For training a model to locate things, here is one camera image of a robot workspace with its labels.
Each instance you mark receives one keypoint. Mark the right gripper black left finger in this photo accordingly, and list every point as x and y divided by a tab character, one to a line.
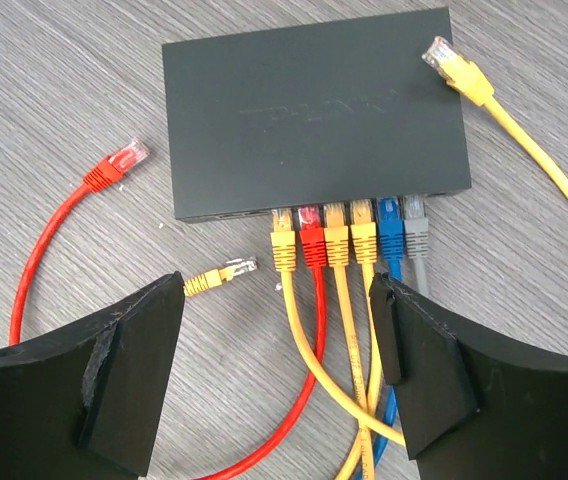
84	401

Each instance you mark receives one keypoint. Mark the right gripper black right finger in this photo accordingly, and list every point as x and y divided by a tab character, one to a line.
473	403

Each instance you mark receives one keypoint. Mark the black network switch box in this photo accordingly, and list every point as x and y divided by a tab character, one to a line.
313	114

